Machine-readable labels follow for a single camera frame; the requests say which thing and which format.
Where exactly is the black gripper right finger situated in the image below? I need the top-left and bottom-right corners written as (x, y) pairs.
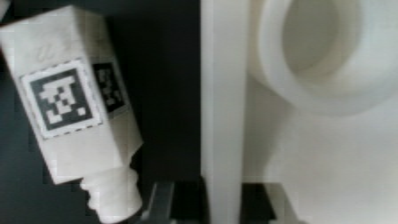
top-left (240, 183), bottom-right (308, 224)

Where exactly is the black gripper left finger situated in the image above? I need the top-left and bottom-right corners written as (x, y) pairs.
top-left (137, 182), bottom-right (205, 224)

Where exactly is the white table leg centre left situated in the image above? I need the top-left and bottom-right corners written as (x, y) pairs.
top-left (0, 5), bottom-right (143, 224)

